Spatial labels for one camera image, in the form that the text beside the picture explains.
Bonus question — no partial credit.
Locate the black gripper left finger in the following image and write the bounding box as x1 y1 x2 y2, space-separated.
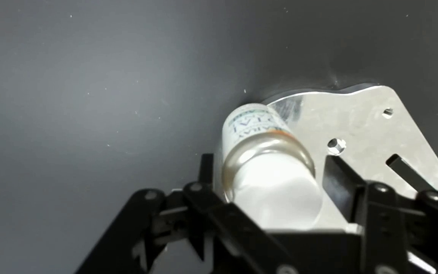
73 151 302 274

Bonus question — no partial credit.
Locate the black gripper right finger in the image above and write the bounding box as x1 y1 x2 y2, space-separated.
324 154 438 274

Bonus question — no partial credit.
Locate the small white-labelled glass bottle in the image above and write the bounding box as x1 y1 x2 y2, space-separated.
219 102 327 233

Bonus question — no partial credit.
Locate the flat aluminium metal plate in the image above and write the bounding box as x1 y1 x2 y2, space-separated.
263 82 438 236

